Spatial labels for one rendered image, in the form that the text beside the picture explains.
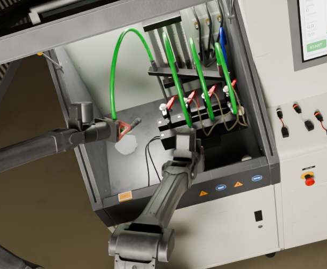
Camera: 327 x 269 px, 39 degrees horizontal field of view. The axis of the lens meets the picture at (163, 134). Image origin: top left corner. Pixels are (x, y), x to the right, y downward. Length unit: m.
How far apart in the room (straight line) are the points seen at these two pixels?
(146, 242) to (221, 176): 0.87
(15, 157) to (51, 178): 1.86
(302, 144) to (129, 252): 0.98
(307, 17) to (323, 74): 0.25
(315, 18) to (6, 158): 1.05
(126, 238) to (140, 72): 1.19
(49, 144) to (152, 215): 0.49
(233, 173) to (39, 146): 0.71
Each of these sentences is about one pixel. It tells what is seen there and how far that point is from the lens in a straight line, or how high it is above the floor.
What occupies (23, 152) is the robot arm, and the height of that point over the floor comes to 1.48.
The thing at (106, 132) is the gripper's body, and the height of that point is 1.29.
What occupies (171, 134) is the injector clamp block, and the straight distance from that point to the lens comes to 1.76.
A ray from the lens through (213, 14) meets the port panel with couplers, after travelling 1.79.
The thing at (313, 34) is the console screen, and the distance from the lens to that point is 1.65.
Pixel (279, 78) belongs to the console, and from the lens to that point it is 1.70.
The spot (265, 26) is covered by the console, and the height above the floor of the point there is 1.31.
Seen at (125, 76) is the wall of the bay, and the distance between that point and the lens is 1.94.
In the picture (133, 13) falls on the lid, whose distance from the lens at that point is 0.72.
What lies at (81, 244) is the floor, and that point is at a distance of 2.80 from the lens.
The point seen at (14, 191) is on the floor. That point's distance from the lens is 3.19.
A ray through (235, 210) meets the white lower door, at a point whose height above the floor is 0.66.
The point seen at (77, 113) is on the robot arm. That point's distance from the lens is 1.38.
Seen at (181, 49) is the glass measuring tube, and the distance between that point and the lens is 1.84.
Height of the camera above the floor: 2.39
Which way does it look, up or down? 53 degrees down
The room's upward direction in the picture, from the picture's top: 23 degrees counter-clockwise
